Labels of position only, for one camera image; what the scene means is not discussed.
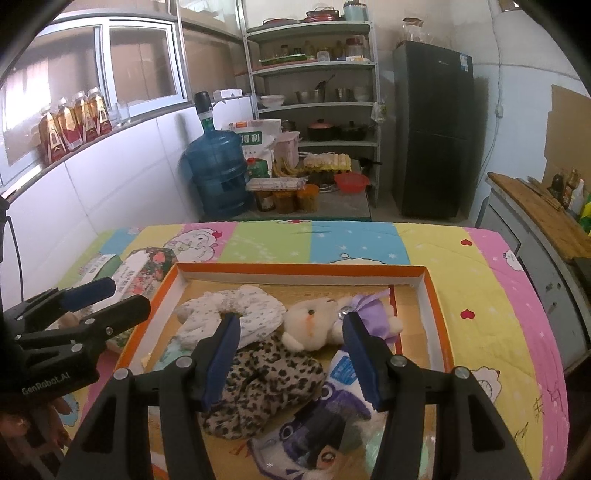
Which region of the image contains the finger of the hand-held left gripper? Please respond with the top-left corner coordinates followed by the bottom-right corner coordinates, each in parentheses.
top-left (4, 277), bottom-right (117, 330)
top-left (16, 294), bottom-right (152, 354)

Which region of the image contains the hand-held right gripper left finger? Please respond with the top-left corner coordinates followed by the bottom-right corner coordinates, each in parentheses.
top-left (58, 314), bottom-right (242, 480)

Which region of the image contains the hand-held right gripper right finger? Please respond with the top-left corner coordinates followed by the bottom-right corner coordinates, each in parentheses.
top-left (342, 311), bottom-right (532, 480)

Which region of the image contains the leopard print cloth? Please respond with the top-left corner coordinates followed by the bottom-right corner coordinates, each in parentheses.
top-left (201, 335), bottom-right (326, 439)

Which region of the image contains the orange rimmed cardboard tray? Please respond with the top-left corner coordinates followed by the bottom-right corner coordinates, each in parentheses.
top-left (111, 262), bottom-right (455, 480)

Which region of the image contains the beige plush bear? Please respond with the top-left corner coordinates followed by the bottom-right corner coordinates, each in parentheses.
top-left (281, 295), bottom-right (403, 352)

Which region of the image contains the white purple cartoon plastic bag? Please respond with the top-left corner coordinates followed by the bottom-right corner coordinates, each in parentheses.
top-left (247, 346), bottom-right (375, 478)

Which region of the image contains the person's left hand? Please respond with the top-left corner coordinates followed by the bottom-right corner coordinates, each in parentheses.
top-left (0, 394), bottom-right (71, 448)

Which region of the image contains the white and green carton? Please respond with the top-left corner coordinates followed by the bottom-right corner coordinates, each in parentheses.
top-left (76, 253), bottom-right (125, 287)

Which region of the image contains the floral tissue box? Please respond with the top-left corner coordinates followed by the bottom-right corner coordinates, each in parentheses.
top-left (113, 247), bottom-right (178, 298)

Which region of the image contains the orange drink bottle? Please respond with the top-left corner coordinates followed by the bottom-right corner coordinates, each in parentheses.
top-left (88, 87), bottom-right (114, 137)
top-left (38, 107), bottom-right (65, 165)
top-left (54, 98), bottom-right (84, 153)
top-left (71, 91), bottom-right (100, 144)

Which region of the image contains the blue water jug with pump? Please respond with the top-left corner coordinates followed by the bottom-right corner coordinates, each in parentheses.
top-left (185, 91), bottom-right (253, 219)

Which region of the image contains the red plastic bowl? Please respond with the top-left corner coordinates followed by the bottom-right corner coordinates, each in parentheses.
top-left (333, 173), bottom-right (369, 194)

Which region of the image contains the flat box of chopsticks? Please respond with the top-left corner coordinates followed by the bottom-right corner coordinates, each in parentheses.
top-left (246, 178), bottom-right (305, 193)

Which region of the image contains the grey kitchen cabinet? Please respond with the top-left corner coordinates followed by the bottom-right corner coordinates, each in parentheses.
top-left (475, 185), bottom-right (591, 374)

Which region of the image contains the bunch of bananas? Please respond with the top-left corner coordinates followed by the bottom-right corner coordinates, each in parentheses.
top-left (272, 159), bottom-right (302, 179)

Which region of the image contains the bagged egg tray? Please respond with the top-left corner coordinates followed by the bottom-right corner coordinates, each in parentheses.
top-left (302, 152), bottom-right (352, 172)

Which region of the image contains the white rice sack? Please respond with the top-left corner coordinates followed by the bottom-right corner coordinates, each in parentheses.
top-left (233, 130), bottom-right (274, 179)

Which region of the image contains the wooden cutting board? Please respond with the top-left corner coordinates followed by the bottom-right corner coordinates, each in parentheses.
top-left (488, 172), bottom-right (591, 261)

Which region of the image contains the pale pink plastic bin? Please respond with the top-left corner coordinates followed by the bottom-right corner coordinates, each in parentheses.
top-left (274, 131), bottom-right (301, 171)

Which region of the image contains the sliding window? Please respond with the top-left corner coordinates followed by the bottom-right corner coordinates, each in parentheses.
top-left (0, 18), bottom-right (191, 185)

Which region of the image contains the red cooking pot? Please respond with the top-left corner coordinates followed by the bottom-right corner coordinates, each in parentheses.
top-left (307, 119), bottom-right (336, 142)

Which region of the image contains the dark refrigerator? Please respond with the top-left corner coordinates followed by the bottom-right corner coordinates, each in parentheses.
top-left (392, 41), bottom-right (475, 219)

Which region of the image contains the row of condiment bottles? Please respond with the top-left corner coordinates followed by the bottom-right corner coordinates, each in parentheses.
top-left (549, 168), bottom-right (591, 232)

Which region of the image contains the green tray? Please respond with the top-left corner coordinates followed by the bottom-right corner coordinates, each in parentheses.
top-left (259, 54), bottom-right (308, 66)

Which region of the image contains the grey metal shelf rack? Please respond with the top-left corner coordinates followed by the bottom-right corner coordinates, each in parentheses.
top-left (240, 21), bottom-right (385, 208)

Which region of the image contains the cardboard sheet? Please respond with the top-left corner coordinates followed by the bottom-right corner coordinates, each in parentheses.
top-left (545, 84), bottom-right (591, 185)

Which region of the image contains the glass jar with red lid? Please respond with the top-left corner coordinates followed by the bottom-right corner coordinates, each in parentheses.
top-left (402, 17), bottom-right (428, 44)

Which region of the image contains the red pan with lid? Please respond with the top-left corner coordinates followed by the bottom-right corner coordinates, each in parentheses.
top-left (305, 4), bottom-right (345, 23)

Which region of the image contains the teal canister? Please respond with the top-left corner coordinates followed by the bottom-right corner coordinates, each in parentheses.
top-left (343, 0), bottom-right (369, 22)

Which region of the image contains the black cable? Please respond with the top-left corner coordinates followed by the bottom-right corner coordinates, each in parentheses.
top-left (0, 198), bottom-right (25, 303)

